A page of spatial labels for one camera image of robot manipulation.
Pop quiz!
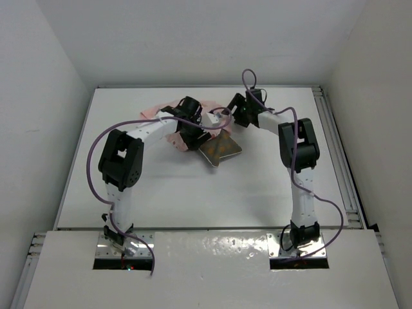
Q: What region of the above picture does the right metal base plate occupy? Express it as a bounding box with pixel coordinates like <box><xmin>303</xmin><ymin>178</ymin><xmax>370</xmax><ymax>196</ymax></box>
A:
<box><xmin>267</xmin><ymin>230</ymin><xmax>327</xmax><ymax>260</ymax></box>

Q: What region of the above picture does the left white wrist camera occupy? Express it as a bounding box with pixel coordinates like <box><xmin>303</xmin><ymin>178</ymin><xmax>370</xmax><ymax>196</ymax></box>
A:
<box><xmin>201</xmin><ymin>112</ymin><xmax>221</xmax><ymax>129</ymax></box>

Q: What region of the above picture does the white front cover board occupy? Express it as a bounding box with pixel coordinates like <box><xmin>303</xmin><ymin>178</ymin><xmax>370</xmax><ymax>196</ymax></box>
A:
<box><xmin>25</xmin><ymin>230</ymin><xmax>397</xmax><ymax>308</ymax></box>

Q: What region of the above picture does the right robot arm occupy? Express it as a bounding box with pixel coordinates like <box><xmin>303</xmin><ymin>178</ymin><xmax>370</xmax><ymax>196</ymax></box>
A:
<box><xmin>227</xmin><ymin>89</ymin><xmax>320</xmax><ymax>248</ymax></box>

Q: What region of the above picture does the grey pillow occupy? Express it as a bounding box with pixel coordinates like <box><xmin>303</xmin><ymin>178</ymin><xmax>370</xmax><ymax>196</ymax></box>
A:
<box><xmin>199</xmin><ymin>132</ymin><xmax>242</xmax><ymax>168</ymax></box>

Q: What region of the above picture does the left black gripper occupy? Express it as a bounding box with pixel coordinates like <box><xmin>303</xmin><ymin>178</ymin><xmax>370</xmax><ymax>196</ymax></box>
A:
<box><xmin>180</xmin><ymin>115</ymin><xmax>211</xmax><ymax>150</ymax></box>

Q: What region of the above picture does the pink cartoon pillowcase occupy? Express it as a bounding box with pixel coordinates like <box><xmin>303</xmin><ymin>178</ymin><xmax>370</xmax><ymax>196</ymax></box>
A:
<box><xmin>140</xmin><ymin>100</ymin><xmax>231</xmax><ymax>151</ymax></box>

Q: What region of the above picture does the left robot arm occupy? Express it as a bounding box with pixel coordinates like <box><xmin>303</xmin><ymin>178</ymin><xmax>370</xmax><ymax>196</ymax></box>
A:
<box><xmin>98</xmin><ymin>97</ymin><xmax>211</xmax><ymax>255</ymax></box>

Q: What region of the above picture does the right aluminium frame rail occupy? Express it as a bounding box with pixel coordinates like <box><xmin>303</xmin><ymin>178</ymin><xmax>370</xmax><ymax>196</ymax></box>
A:
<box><xmin>312</xmin><ymin>86</ymin><xmax>368</xmax><ymax>229</ymax></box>

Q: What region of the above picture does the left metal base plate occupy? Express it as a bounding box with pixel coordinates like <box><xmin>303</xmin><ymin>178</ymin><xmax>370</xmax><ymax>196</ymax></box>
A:
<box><xmin>95</xmin><ymin>233</ymin><xmax>155</xmax><ymax>260</ymax></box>

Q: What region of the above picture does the left aluminium frame rail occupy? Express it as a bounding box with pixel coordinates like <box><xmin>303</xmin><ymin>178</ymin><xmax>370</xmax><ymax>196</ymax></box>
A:
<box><xmin>10</xmin><ymin>232</ymin><xmax>46</xmax><ymax>309</ymax></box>

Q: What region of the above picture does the aluminium frame rail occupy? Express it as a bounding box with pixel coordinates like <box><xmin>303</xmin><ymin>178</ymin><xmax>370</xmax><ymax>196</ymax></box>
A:
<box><xmin>312</xmin><ymin>86</ymin><xmax>368</xmax><ymax>229</ymax></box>
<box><xmin>10</xmin><ymin>232</ymin><xmax>46</xmax><ymax>309</ymax></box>
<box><xmin>96</xmin><ymin>84</ymin><xmax>322</xmax><ymax>89</ymax></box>

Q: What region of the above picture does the rear aluminium frame rail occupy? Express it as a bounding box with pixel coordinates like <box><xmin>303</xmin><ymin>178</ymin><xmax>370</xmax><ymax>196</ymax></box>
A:
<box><xmin>96</xmin><ymin>84</ymin><xmax>322</xmax><ymax>89</ymax></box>

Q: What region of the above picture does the metal base plate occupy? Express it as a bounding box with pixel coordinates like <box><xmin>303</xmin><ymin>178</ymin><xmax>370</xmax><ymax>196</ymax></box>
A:
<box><xmin>95</xmin><ymin>233</ymin><xmax>155</xmax><ymax>260</ymax></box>
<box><xmin>267</xmin><ymin>230</ymin><xmax>327</xmax><ymax>260</ymax></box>

